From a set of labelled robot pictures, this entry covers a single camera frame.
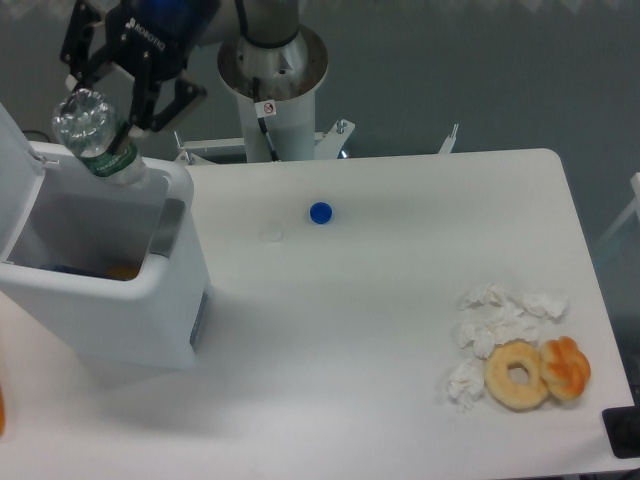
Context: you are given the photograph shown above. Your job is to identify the blue bottle cap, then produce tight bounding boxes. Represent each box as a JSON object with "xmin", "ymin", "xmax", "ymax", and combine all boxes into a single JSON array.
[{"xmin": 309, "ymin": 202, "xmax": 333, "ymax": 225}]

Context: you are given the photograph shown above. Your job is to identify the small crumpled white tissue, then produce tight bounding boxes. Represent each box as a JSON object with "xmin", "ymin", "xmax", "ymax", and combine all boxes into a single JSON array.
[{"xmin": 446, "ymin": 359, "xmax": 485, "ymax": 413}]

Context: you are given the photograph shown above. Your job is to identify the orange glazed bread roll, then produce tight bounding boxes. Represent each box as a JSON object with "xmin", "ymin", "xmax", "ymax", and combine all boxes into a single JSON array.
[{"xmin": 539, "ymin": 336, "xmax": 591, "ymax": 402}]

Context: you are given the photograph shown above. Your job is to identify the orange object at left edge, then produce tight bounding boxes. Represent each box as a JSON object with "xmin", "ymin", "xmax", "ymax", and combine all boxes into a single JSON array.
[{"xmin": 0, "ymin": 385, "xmax": 7, "ymax": 437}]

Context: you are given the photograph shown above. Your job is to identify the large crumpled white tissue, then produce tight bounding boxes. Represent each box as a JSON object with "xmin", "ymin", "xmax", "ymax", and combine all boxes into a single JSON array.
[{"xmin": 456, "ymin": 283, "xmax": 570, "ymax": 359}]

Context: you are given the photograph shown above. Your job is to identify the white trash can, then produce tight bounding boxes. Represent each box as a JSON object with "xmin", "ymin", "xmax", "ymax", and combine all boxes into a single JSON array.
[{"xmin": 1, "ymin": 113, "xmax": 211, "ymax": 368}]

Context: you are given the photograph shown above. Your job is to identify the black device at table edge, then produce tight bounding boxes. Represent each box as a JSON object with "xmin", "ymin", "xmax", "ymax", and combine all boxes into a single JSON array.
[{"xmin": 602, "ymin": 406, "xmax": 639, "ymax": 459}]

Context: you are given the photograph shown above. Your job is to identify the plain ring donut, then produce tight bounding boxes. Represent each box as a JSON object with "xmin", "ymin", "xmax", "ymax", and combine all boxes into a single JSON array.
[{"xmin": 484, "ymin": 341, "xmax": 549, "ymax": 411}]

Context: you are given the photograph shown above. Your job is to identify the clear plastic bottle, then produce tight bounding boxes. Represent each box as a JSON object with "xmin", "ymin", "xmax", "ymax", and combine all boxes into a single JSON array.
[{"xmin": 52, "ymin": 88, "xmax": 147, "ymax": 186}]

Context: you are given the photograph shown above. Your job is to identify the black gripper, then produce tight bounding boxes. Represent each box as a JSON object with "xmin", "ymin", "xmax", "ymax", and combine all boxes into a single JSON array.
[{"xmin": 59, "ymin": 0, "xmax": 221, "ymax": 156}]

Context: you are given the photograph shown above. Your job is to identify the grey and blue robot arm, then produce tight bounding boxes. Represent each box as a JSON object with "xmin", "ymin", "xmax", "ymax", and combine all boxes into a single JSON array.
[{"xmin": 60, "ymin": 1, "xmax": 299, "ymax": 154}]

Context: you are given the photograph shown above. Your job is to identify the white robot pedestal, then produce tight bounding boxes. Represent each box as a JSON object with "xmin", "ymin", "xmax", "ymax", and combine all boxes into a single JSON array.
[{"xmin": 172, "ymin": 24, "xmax": 357, "ymax": 164}]

